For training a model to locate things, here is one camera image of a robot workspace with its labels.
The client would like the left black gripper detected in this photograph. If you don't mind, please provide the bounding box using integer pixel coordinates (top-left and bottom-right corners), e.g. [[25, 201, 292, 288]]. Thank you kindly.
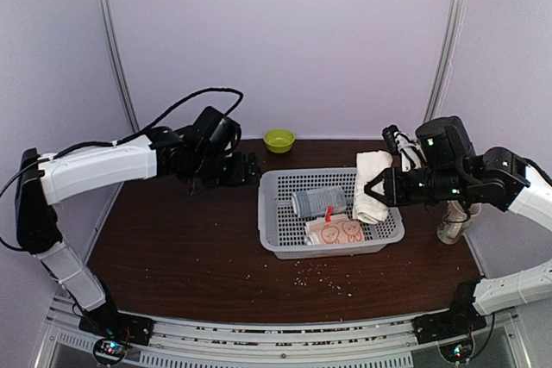
[[191, 151, 262, 191]]

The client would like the small green bowl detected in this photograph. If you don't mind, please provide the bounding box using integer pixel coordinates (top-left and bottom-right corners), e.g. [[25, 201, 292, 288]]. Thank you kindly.
[[263, 128, 296, 153]]

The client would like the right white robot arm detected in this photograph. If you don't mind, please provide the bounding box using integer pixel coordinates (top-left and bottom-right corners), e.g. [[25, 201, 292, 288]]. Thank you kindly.
[[361, 115, 551, 335]]

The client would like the white towel blue print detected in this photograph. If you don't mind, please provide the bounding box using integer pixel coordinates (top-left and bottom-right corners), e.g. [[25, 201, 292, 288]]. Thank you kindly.
[[351, 149, 394, 225]]

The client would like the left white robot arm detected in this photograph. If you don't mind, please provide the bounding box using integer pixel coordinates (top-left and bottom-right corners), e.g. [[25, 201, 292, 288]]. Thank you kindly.
[[15, 106, 260, 337]]

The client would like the front aluminium rail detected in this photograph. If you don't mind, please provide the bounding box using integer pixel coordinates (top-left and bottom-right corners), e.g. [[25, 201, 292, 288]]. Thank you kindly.
[[42, 292, 530, 368]]

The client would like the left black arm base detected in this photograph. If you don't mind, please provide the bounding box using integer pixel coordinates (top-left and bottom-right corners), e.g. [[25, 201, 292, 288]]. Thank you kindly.
[[78, 296, 154, 346]]

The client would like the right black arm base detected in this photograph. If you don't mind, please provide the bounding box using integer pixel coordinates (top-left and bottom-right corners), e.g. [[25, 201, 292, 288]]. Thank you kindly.
[[411, 279, 487, 345]]

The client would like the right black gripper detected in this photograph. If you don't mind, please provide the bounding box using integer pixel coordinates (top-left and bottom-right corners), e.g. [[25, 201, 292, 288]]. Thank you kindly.
[[366, 166, 470, 207]]

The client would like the aluminium frame post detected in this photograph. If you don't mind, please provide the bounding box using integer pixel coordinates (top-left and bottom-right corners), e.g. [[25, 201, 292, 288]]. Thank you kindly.
[[423, 0, 466, 122], [98, 0, 140, 133]]

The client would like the left aluminium frame post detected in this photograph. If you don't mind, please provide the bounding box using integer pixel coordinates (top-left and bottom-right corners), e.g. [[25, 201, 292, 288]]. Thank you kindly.
[[98, 0, 140, 133]]

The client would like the orange bunny pattern towel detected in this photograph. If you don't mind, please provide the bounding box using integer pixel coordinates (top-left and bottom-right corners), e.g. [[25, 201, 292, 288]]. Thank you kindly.
[[304, 219, 366, 246]]

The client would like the right aluminium frame post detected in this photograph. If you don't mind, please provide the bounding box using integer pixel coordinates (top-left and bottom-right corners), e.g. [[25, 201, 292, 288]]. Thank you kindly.
[[423, 0, 466, 122]]

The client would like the beige paper cup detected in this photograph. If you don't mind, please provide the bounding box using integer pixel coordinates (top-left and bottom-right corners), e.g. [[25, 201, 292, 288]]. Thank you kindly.
[[436, 201, 481, 245]]

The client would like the white plastic perforated basket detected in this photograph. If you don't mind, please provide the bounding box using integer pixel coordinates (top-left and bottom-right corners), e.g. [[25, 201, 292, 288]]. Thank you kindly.
[[258, 168, 405, 259]]

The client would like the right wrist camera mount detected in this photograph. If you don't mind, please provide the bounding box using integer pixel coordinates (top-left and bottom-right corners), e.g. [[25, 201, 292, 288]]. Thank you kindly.
[[382, 124, 425, 172]]

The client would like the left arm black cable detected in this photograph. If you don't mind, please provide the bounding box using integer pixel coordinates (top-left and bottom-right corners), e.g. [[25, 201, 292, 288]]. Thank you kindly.
[[0, 87, 245, 253]]

